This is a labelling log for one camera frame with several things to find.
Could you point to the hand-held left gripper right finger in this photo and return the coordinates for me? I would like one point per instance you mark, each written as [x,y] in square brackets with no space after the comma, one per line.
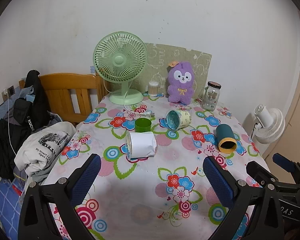
[218,182]

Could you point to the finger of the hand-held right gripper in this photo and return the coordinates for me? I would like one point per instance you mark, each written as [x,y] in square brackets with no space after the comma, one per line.
[258,171]
[283,162]

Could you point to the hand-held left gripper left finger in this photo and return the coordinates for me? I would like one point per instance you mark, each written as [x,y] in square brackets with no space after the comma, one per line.
[86,180]

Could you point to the teal cup with yellow rim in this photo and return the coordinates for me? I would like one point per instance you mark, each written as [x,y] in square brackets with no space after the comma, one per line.
[225,133]

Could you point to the white cup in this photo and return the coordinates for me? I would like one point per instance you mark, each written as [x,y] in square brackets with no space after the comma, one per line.
[142,143]

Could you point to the patterned cup with teal inside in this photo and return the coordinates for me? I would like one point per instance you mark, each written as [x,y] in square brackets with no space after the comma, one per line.
[181,120]

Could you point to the green cup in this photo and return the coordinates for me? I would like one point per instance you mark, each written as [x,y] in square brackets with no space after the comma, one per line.
[143,125]

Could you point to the white fan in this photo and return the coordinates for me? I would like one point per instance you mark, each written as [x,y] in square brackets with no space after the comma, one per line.
[267,122]

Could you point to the white printed shirt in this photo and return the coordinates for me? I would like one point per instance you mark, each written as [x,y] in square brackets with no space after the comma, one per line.
[40,150]

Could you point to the floral tablecloth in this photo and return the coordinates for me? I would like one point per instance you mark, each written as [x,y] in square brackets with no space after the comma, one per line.
[145,180]

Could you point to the blue checked blanket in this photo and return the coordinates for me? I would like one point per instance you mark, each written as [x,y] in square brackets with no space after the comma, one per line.
[10,200]

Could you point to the glass jar with lid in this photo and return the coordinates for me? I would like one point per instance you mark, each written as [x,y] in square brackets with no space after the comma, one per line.
[211,97]

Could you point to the dark clothing pile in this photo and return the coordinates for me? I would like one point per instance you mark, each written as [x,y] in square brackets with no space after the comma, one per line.
[2,147]

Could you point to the purple plush toy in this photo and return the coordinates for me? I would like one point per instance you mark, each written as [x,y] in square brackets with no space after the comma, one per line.
[181,90]

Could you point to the black bag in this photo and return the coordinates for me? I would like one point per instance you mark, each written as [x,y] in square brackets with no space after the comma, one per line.
[32,90]

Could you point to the cotton swab container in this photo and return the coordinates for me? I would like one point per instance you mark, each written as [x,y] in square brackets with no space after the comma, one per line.
[153,90]

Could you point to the green desk fan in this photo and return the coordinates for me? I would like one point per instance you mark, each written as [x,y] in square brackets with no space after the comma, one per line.
[120,60]

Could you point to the beige patterned board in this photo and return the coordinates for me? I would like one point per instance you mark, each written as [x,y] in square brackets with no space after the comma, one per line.
[190,60]

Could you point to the wall socket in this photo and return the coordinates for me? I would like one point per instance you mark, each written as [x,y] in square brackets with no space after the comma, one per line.
[10,90]

